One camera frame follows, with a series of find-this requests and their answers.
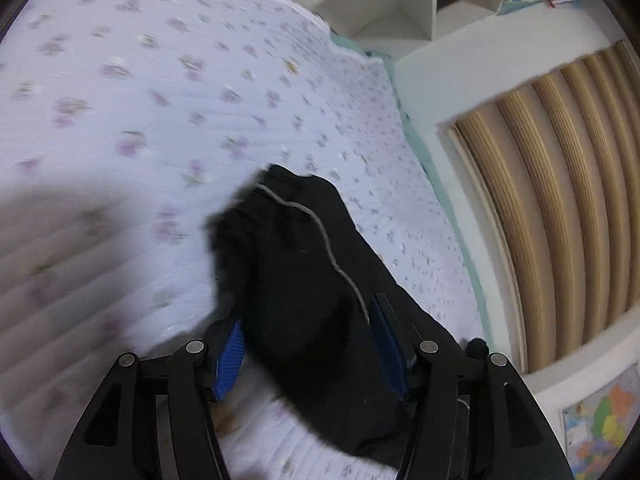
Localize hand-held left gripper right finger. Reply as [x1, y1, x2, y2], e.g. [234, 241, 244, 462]
[371, 294, 573, 480]

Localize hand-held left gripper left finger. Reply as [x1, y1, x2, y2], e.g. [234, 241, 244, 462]
[53, 317, 246, 480]

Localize black pants with drawstring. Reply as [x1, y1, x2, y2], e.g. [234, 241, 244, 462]
[206, 162, 493, 472]

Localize mint green bed sheet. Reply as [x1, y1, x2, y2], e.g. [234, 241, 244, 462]
[330, 32, 496, 351]

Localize white floral bed blanket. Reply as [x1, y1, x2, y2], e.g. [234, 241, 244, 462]
[0, 0, 487, 480]

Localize white bed headboard wooden slats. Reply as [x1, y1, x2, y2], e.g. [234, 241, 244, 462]
[395, 0, 640, 401]

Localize colourful map poster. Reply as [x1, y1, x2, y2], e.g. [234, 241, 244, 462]
[560, 362, 640, 480]

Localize white shelf unit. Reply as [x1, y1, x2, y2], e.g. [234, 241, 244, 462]
[312, 0, 523, 43]

